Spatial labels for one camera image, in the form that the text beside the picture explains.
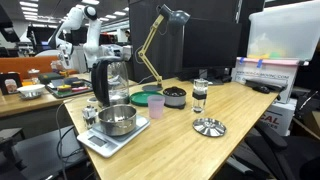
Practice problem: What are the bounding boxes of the silver metal pot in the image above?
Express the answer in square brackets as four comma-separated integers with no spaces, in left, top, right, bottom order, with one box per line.
[97,104,138,137]

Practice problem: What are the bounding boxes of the green round plate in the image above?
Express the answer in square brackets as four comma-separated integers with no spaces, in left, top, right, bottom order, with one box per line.
[129,91,165,108]

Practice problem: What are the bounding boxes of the white kitchen scale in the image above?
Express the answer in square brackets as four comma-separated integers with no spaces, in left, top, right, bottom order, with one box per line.
[76,114,151,158]

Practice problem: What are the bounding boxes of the yellow desk lamp grey head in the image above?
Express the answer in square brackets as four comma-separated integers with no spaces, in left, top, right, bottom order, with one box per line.
[137,3,191,93]

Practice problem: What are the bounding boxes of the black rimmed silver bowl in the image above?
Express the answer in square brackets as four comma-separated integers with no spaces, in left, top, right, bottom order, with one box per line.
[162,86,188,110]

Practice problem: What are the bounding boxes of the pink translucent plastic cup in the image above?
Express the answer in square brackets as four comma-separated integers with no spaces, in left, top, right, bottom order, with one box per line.
[147,95,166,120]

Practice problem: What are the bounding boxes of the tall glass grinder black band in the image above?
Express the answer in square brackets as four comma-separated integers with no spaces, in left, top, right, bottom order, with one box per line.
[191,78,209,114]

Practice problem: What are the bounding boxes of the white grey background device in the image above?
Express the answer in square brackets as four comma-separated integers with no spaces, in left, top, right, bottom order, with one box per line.
[99,44,133,62]

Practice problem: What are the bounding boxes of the silver round metal lid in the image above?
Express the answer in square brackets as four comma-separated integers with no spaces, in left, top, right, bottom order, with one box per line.
[192,117,228,138]

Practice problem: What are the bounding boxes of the black computer monitor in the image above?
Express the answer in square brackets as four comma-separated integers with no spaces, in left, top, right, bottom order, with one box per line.
[176,18,243,84]

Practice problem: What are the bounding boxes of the black tray with items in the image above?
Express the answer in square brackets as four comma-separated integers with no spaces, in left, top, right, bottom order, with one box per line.
[44,77,94,99]

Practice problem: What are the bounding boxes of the black stapler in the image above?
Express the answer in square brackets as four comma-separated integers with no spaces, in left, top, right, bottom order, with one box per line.
[244,78,288,95]

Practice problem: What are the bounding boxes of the white printed cardboard box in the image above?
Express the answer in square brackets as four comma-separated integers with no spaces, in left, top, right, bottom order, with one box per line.
[231,57,300,104]

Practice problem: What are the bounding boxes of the dark green box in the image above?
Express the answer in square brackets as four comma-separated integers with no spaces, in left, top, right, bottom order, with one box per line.
[37,72,64,84]

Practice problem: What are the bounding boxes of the white box red letters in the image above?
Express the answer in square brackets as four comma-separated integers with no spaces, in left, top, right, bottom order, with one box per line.
[266,98,298,137]

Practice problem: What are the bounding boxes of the small glass jar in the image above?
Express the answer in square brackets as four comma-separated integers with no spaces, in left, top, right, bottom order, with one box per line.
[27,68,41,85]

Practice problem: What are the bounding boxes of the white ceramic bowl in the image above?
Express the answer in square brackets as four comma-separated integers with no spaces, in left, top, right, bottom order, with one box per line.
[16,83,46,100]

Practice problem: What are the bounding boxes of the black office chair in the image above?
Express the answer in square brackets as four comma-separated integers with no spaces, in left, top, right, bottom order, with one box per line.
[229,121,320,180]

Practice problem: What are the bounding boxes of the clear plastic storage bin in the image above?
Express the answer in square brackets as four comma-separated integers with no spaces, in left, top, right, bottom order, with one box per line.
[246,0,320,62]

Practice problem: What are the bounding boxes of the orange sofa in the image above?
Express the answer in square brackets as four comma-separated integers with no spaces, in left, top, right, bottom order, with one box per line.
[0,55,79,80]

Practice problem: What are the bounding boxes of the glass electric kettle black handle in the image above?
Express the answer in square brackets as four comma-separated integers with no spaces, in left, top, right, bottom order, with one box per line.
[90,56,130,109]

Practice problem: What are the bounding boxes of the grey power cable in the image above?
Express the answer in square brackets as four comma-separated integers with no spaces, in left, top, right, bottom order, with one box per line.
[54,98,84,180]

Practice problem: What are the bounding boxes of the black picture frame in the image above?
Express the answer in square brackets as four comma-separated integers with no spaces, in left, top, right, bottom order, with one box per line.
[0,72,23,96]

